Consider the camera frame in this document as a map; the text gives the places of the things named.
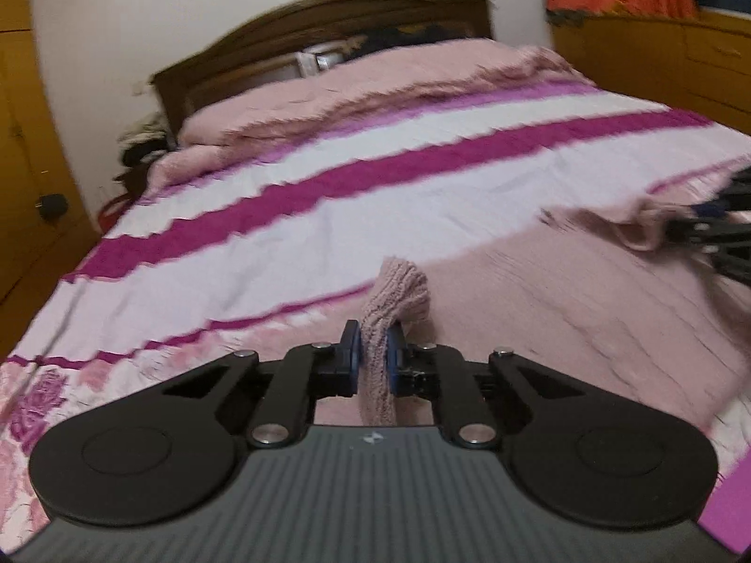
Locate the pink knitted cardigan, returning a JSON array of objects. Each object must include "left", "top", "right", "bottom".
[{"left": 353, "top": 196, "right": 751, "bottom": 430}]

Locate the pile of clothes on nightstand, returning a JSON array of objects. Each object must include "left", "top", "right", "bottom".
[{"left": 117, "top": 112, "right": 175, "bottom": 168}]

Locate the wooden side cabinet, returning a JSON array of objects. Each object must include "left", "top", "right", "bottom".
[{"left": 547, "top": 9, "right": 750, "bottom": 134}]

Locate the striped floral bedspread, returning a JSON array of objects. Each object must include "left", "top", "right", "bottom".
[{"left": 1, "top": 83, "right": 750, "bottom": 550}]

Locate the pink folded quilt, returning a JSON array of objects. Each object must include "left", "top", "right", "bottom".
[{"left": 144, "top": 38, "right": 592, "bottom": 198}]

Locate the yellow wooden wardrobe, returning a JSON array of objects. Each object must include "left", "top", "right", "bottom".
[{"left": 1, "top": 0, "right": 98, "bottom": 357}]

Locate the small black bag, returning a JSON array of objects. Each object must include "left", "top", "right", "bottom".
[{"left": 34, "top": 193, "right": 69, "bottom": 222}]

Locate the dark wooden headboard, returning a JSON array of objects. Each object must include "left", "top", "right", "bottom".
[{"left": 152, "top": 0, "right": 493, "bottom": 134}]

